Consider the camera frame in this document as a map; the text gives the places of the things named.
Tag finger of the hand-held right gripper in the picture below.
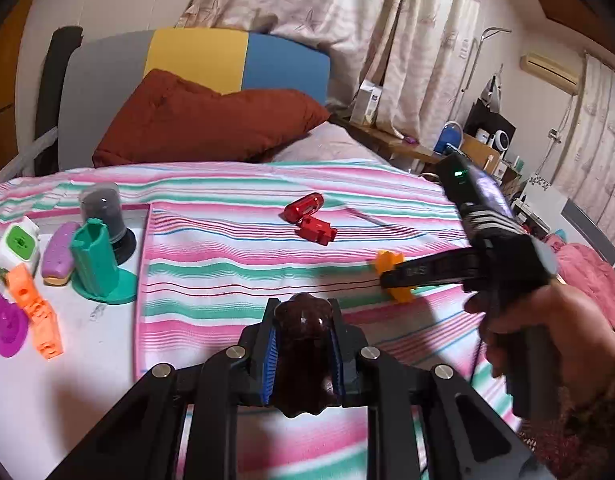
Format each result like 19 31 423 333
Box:
379 249 481 291

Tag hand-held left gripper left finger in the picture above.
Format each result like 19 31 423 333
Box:
45 297 283 480

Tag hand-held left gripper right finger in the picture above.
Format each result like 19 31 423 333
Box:
327 297 555 480

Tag brown glossy plastic part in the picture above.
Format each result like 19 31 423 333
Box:
270 295 341 417

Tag yellow orange plastic part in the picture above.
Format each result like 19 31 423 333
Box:
375 250 418 303

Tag white tray with pink rim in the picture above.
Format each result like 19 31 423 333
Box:
0 204 153 480

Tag teal plastic stand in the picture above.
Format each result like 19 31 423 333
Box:
69 217 138 305

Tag black cylinder with clear lid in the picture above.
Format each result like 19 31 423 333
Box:
79 182 137 265

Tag purple oblong plastic case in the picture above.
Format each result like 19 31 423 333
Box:
41 221 82 287

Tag orange plastic bracket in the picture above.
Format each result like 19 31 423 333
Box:
6 265 66 361

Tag magenta plastic cup part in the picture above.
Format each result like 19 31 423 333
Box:
0 287 29 358

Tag person's right hand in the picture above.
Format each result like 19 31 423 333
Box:
462 277 615 423

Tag pink cloth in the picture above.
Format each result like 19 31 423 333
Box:
542 230 615 331

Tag cardboard box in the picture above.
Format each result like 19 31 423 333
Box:
460 134 501 171

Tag red plastic block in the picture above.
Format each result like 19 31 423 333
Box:
296 216 337 247

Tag blue round container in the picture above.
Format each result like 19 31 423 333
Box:
434 121 464 156

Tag wooden shelf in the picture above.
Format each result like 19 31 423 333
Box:
332 112 523 186

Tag red plastic capsule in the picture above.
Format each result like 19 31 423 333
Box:
284 192 325 222

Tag pale printed curtain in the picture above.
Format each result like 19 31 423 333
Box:
552 52 615 261

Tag pale pink pillow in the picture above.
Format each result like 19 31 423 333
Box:
272 122 393 165

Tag small white carton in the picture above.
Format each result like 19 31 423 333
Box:
350 80 383 126

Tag metal clothes rack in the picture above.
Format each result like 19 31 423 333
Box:
450 27 512 126

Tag rust red cushion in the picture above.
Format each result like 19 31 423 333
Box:
92 69 332 168

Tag printed beige curtain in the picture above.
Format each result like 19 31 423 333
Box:
175 0 488 151

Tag green and white plastic block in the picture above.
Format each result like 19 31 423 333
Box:
0 218 41 281

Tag grey yellow blue headboard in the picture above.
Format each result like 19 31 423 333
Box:
58 29 332 171

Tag black padded bar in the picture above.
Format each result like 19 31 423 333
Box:
35 26 83 176

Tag wooden wardrobe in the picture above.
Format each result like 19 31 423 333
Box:
0 0 38 181

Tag wall air conditioner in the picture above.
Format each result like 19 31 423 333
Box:
519 52 581 95

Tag white bed rail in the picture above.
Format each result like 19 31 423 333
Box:
0 127 58 183

